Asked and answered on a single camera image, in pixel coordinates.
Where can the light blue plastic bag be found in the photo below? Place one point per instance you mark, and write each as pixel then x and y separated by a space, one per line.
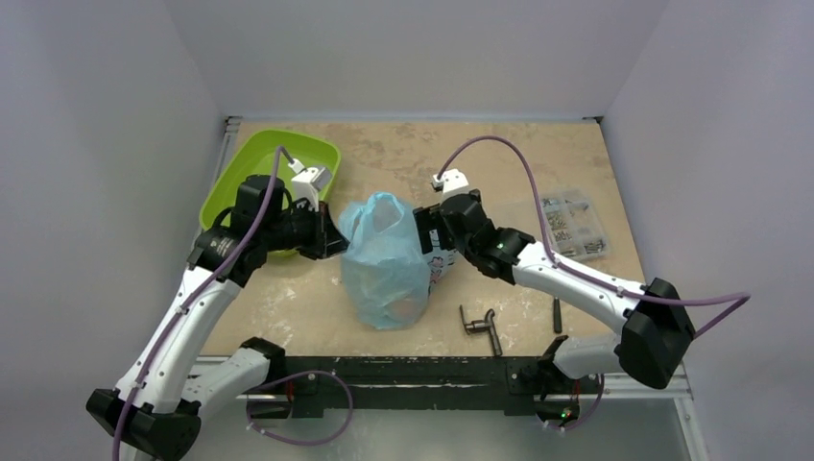
pixel 387 276

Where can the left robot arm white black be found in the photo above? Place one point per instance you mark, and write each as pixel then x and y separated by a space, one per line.
pixel 157 408

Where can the dark metal clamp bracket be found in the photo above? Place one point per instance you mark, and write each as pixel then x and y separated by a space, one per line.
pixel 485 325

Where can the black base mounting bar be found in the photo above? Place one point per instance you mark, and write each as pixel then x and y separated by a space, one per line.
pixel 513 386

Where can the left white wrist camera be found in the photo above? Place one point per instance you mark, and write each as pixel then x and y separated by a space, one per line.
pixel 307 183

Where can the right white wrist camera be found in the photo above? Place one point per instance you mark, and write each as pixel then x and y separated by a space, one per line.
pixel 450 183

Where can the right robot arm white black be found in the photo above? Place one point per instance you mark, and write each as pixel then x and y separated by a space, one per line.
pixel 650 328

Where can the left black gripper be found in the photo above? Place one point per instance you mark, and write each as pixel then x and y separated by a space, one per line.
pixel 326 238

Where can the small black-handled hammer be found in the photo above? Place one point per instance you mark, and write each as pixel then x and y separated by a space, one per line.
pixel 557 318

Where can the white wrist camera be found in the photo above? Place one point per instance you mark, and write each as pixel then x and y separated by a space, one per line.
pixel 450 183
pixel 307 183

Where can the clear plastic screw box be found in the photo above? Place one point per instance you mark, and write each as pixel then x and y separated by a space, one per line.
pixel 573 227

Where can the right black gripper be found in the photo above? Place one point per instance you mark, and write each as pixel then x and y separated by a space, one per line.
pixel 424 235

